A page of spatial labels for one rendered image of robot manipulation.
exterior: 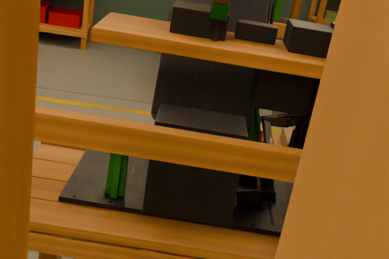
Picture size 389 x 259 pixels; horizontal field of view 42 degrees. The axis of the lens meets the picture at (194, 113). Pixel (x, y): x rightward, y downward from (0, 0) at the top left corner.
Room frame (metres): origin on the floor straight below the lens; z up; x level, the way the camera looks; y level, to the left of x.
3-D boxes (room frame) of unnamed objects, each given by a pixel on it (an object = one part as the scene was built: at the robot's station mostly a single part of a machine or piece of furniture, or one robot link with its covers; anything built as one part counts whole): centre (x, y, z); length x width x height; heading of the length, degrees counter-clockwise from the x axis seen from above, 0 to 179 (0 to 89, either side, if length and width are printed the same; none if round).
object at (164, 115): (1.58, -0.03, 1.07); 0.30 x 0.18 x 0.34; 91
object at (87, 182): (1.72, -0.14, 0.89); 1.10 x 0.42 x 0.02; 91
